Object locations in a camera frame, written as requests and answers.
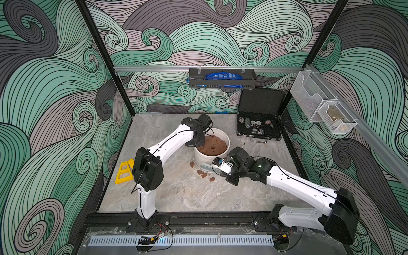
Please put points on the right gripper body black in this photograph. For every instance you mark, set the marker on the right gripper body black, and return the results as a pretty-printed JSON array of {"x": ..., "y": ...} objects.
[{"x": 238, "y": 171}]

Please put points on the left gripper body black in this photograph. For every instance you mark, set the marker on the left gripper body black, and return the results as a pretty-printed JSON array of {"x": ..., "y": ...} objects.
[{"x": 198, "y": 143}]

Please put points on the white ceramic pot with mud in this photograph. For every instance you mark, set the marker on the white ceramic pot with mud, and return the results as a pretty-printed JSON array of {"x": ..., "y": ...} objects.
[{"x": 217, "y": 144}]

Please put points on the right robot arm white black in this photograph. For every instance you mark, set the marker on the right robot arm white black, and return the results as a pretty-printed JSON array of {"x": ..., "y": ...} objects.
[{"x": 332, "y": 211}]

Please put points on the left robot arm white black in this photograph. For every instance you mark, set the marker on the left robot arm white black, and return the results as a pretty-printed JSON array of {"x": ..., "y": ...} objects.
[{"x": 149, "y": 162}]

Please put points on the black open poker chip case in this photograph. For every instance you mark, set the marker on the black open poker chip case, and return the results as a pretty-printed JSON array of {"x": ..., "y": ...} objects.
[{"x": 257, "y": 116}]

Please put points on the yellow toy block piece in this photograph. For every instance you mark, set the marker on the yellow toy block piece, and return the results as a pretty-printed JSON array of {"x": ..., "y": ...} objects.
[{"x": 125, "y": 172}]

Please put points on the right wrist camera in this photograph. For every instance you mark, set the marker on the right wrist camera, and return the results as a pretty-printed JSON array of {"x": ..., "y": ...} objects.
[{"x": 221, "y": 167}]

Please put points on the aluminium wall rail back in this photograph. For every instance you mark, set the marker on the aluminium wall rail back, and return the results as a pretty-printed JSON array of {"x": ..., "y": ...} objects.
[{"x": 178, "y": 68}]

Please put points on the aluminium wall rail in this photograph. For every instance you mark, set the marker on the aluminium wall rail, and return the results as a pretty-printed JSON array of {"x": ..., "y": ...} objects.
[
  {"x": 398, "y": 167},
  {"x": 178, "y": 68}
]

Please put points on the black wall tray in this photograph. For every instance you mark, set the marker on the black wall tray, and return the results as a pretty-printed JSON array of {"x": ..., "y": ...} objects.
[{"x": 219, "y": 78}]

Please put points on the large clear wall bin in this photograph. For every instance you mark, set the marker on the large clear wall bin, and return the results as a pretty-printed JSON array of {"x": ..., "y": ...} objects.
[{"x": 308, "y": 94}]

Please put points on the small clear wall bin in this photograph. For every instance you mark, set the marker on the small clear wall bin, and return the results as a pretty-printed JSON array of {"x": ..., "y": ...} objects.
[{"x": 336, "y": 117}]

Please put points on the aluminium wall rail right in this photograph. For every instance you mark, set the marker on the aluminium wall rail right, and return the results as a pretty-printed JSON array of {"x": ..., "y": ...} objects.
[{"x": 398, "y": 167}]

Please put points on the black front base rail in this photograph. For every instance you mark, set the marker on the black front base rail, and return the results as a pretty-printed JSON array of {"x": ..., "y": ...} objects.
[{"x": 182, "y": 219}]

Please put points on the white perforated cable duct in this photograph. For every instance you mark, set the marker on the white perforated cable duct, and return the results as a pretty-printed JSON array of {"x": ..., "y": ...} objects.
[{"x": 183, "y": 240}]

